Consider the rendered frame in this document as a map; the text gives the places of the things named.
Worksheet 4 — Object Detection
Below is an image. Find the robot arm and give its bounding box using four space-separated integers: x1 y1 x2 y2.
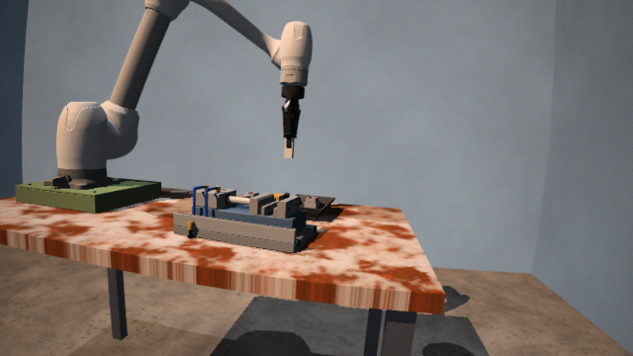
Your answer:
44 0 313 190

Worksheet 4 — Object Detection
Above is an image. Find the dark grey flat bar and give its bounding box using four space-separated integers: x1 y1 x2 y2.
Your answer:
261 201 279 216

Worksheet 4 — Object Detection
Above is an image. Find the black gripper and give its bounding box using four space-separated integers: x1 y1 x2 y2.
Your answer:
281 85 305 158

